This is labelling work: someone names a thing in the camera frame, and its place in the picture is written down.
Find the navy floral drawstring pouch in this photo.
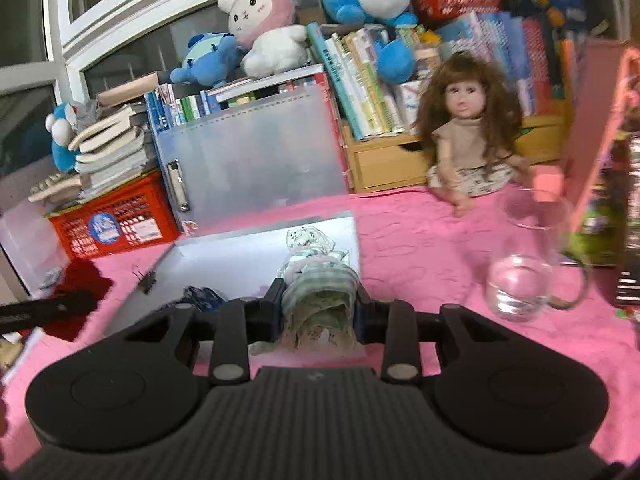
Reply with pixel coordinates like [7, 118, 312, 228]
[180, 286, 226, 312]

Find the red knitted pouch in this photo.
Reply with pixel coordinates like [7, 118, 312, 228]
[43, 259, 114, 341]

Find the green white fabric pouch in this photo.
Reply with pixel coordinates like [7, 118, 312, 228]
[280, 252, 359, 353]

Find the white shallow cardboard box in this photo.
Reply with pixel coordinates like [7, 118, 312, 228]
[104, 211, 360, 336]

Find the black binder clip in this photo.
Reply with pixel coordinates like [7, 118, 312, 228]
[131, 263, 156, 295]

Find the clear glass mug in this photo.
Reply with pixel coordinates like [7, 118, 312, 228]
[485, 188, 591, 323]

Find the red plastic crate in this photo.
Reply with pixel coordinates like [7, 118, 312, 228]
[47, 170, 179, 259]

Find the wooden drawer organizer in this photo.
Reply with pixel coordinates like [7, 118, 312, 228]
[342, 115, 568, 193]

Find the translucent plastic file folder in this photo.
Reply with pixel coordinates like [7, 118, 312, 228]
[154, 84, 349, 235]

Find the stack of books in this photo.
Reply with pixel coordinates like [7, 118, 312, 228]
[28, 73, 160, 205]

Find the blue white cat plush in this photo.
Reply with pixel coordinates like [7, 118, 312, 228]
[44, 102, 79, 172]

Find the pink cube eraser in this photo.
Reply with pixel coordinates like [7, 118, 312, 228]
[530, 165, 564, 203]

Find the row of upright books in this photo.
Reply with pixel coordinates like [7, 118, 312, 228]
[144, 12, 562, 140]

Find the brown haired baby doll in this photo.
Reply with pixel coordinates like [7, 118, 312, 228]
[416, 51, 532, 217]

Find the small blue plush toy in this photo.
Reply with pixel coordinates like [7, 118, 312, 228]
[170, 32, 243, 88]

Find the pink white bunny plush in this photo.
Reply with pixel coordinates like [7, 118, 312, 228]
[217, 0, 307, 79]

